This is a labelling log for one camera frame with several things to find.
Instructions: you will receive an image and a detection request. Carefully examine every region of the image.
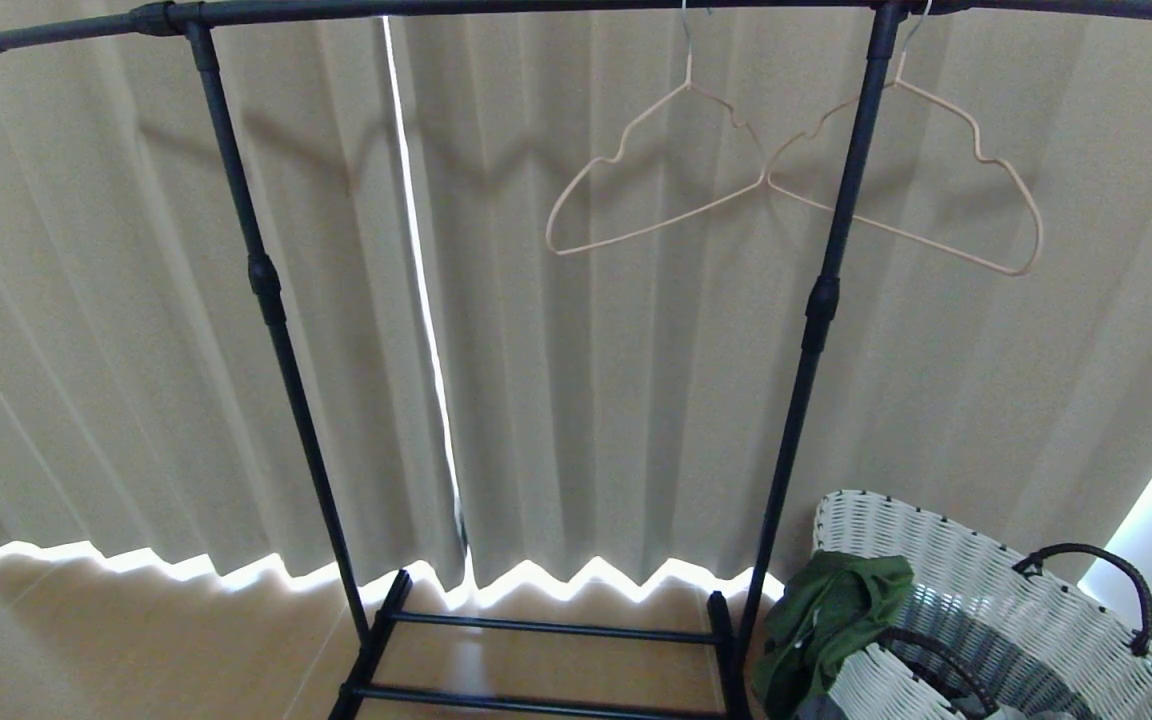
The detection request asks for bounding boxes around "pink clothes hanger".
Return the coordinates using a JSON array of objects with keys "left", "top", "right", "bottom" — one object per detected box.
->
[
  {"left": 544, "top": 0, "right": 769, "bottom": 257},
  {"left": 766, "top": 0, "right": 1045, "bottom": 278}
]

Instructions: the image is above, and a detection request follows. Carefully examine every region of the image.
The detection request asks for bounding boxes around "green garment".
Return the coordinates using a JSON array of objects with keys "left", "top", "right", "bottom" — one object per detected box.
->
[{"left": 751, "top": 550, "right": 917, "bottom": 720}]

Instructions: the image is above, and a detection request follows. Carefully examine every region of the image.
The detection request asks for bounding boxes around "white laundry basket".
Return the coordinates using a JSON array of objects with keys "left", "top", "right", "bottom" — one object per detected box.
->
[{"left": 811, "top": 488, "right": 1152, "bottom": 720}]

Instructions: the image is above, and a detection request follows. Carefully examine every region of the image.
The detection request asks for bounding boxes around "black clothes rack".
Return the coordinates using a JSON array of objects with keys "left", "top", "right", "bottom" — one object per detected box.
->
[{"left": 0, "top": 0, "right": 1152, "bottom": 720}]

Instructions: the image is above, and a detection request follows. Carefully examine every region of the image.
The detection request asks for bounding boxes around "beige curtain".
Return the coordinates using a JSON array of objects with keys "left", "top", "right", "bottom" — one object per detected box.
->
[{"left": 0, "top": 0, "right": 1152, "bottom": 601}]

